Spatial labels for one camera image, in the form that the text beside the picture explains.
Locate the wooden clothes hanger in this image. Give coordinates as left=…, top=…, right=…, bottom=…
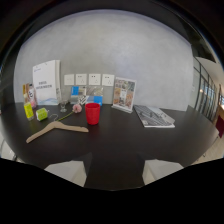
left=25, top=113, right=90, bottom=144

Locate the grey keyboard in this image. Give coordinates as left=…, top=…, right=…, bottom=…
left=133, top=104, right=176, bottom=129

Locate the red plastic cup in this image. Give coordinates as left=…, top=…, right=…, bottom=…
left=84, top=102, right=101, bottom=126

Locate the pink artificial flower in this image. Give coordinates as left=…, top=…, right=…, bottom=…
left=57, top=103, right=83, bottom=122

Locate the small green cube box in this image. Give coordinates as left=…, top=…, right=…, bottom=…
left=35, top=107, right=49, bottom=122

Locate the small clear glass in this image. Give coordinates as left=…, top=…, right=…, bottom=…
left=59, top=98, right=68, bottom=113

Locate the yellow-green rectangular box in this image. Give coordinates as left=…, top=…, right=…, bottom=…
left=23, top=101, right=35, bottom=121

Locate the blue and white card box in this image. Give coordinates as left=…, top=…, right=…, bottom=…
left=69, top=85, right=105, bottom=107

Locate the acrylic sign stand with poster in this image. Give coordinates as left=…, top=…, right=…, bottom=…
left=111, top=76, right=138, bottom=114

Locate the pink printed bottle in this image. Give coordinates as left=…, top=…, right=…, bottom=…
left=27, top=83, right=37, bottom=109

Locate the orange packet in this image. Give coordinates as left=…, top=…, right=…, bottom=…
left=22, top=83, right=30, bottom=104

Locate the white paper shopping bag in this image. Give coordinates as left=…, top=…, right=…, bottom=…
left=32, top=59, right=62, bottom=106

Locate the white wall socket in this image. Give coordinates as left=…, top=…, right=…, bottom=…
left=101, top=73, right=115, bottom=87
left=88, top=73, right=102, bottom=86
left=75, top=73, right=88, bottom=86
left=63, top=73, right=76, bottom=87

